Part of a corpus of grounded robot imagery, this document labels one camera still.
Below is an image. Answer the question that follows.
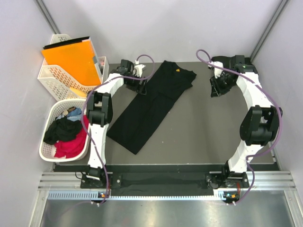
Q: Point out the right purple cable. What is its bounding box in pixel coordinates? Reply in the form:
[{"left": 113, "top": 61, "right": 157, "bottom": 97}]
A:
[{"left": 196, "top": 49, "right": 284, "bottom": 206}]

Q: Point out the aluminium frame rail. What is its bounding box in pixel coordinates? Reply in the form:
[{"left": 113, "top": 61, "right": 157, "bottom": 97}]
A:
[{"left": 38, "top": 171, "right": 296, "bottom": 201}]

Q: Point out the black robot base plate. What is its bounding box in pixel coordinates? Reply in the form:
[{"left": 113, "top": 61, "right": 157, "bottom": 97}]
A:
[{"left": 80, "top": 164, "right": 251, "bottom": 197}]

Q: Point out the black garment in basket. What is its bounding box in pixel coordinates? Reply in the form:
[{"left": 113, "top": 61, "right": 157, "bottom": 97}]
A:
[{"left": 43, "top": 118, "right": 82, "bottom": 145}]

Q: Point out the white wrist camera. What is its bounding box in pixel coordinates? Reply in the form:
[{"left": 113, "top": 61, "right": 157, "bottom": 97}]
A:
[
  {"left": 208, "top": 61, "right": 223, "bottom": 79},
  {"left": 133, "top": 60, "right": 146, "bottom": 78}
]

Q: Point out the white oval laundry basket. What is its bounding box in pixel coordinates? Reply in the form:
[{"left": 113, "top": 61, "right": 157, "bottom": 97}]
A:
[{"left": 39, "top": 99, "right": 90, "bottom": 163}]

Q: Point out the purple cable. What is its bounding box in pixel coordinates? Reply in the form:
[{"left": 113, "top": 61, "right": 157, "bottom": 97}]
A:
[
  {"left": 196, "top": 49, "right": 284, "bottom": 206},
  {"left": 80, "top": 54, "right": 155, "bottom": 205}
]

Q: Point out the black t shirt flower print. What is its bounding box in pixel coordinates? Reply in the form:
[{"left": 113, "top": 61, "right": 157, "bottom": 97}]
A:
[{"left": 107, "top": 61, "right": 196, "bottom": 155}]

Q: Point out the blue garment in basket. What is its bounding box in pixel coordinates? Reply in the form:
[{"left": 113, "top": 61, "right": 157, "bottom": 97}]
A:
[{"left": 56, "top": 107, "right": 82, "bottom": 122}]

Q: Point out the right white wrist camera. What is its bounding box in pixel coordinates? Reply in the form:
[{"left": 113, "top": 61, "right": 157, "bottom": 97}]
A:
[{"left": 208, "top": 61, "right": 223, "bottom": 79}]

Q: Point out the orange folder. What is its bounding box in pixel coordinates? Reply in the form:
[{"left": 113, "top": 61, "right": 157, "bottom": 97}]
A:
[{"left": 41, "top": 38, "right": 102, "bottom": 86}]

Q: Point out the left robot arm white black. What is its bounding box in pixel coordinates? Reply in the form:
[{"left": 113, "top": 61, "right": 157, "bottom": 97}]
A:
[{"left": 80, "top": 60, "right": 147, "bottom": 189}]

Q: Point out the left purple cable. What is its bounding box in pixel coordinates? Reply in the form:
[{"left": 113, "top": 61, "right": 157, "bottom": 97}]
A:
[{"left": 80, "top": 54, "right": 155, "bottom": 205}]

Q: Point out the black folder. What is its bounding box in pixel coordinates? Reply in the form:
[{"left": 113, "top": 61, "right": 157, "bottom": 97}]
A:
[{"left": 43, "top": 36, "right": 90, "bottom": 50}]

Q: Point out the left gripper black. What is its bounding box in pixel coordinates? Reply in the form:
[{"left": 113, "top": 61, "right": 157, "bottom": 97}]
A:
[{"left": 125, "top": 72, "right": 147, "bottom": 95}]

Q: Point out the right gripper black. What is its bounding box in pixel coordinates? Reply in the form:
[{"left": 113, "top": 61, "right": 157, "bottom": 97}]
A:
[{"left": 209, "top": 73, "right": 236, "bottom": 98}]

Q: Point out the folded black t shirt stack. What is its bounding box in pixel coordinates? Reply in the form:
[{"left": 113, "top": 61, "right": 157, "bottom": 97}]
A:
[{"left": 211, "top": 55, "right": 251, "bottom": 70}]

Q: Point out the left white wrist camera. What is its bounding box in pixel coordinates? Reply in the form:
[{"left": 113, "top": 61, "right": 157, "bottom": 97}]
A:
[{"left": 133, "top": 60, "right": 146, "bottom": 78}]

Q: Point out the red garment in basket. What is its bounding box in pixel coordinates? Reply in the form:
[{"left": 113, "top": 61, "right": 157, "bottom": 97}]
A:
[{"left": 54, "top": 129, "right": 87, "bottom": 158}]

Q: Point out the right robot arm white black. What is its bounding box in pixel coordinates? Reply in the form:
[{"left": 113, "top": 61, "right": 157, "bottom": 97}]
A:
[{"left": 208, "top": 55, "right": 283, "bottom": 189}]

